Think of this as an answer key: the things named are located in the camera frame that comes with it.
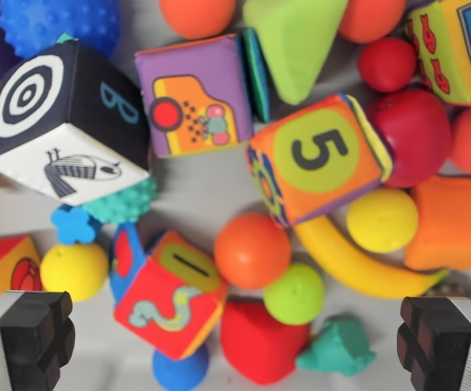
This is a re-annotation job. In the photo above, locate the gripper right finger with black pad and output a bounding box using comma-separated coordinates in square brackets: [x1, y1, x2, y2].
[396, 296, 471, 391]

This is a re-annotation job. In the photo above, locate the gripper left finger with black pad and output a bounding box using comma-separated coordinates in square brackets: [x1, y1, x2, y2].
[0, 289, 76, 391]

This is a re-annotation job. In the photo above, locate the black white target fabric cube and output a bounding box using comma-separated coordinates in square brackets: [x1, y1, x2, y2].
[0, 39, 152, 207]

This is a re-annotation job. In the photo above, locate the yellow ball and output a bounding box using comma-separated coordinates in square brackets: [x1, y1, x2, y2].
[346, 187, 420, 252]
[39, 242, 111, 303]

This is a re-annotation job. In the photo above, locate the fabric cube beach ball print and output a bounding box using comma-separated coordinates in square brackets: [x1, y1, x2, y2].
[0, 235, 43, 319]

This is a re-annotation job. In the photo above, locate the teal rubber toy figure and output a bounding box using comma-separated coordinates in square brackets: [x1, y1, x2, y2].
[295, 314, 377, 378]

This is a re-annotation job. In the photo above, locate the yellow toy banana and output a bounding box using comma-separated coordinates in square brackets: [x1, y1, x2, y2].
[293, 215, 451, 301]

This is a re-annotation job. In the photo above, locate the orange fabric block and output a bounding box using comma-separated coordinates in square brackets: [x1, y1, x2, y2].
[403, 175, 471, 273]

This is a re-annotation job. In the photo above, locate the blue flower-shaped foam piece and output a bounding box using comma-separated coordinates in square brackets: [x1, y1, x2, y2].
[51, 204, 103, 246]

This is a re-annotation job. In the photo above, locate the fabric cube number one snake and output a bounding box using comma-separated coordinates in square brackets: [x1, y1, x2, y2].
[110, 222, 229, 361]

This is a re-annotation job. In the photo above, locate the lime green ball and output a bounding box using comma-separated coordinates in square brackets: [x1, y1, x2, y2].
[262, 262, 327, 326]

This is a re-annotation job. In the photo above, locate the teal knobbly rubber ball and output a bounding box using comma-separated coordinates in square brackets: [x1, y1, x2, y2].
[81, 176, 160, 226]

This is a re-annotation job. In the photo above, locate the red fabric block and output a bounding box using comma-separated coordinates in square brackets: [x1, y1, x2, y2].
[219, 301, 312, 386]

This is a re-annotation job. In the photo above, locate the dark red toy apple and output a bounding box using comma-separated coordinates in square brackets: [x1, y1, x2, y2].
[366, 89, 453, 189]

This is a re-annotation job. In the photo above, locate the orange ball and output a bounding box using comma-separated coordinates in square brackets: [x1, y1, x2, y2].
[159, 0, 237, 41]
[213, 212, 293, 292]
[337, 0, 407, 44]

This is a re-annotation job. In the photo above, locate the orange fabric cube number five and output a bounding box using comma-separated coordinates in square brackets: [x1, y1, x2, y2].
[246, 94, 394, 228]

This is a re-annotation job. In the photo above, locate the small red ball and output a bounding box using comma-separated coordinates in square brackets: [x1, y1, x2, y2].
[358, 37, 418, 93]

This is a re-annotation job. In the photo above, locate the purple fabric cube car print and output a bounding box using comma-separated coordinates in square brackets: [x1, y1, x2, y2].
[134, 33, 255, 159]

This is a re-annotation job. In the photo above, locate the fabric cube ABC fish print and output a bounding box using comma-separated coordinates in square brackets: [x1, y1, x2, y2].
[405, 0, 471, 108]

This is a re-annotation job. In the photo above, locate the blue spiky rubber ball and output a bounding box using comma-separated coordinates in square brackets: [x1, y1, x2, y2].
[0, 0, 121, 59]

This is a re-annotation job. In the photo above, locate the blue teal fabric block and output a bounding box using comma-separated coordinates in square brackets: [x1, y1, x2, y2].
[240, 27, 272, 124]

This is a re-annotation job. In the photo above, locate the green fabric triangular block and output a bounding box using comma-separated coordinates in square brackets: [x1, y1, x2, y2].
[242, 0, 349, 105]

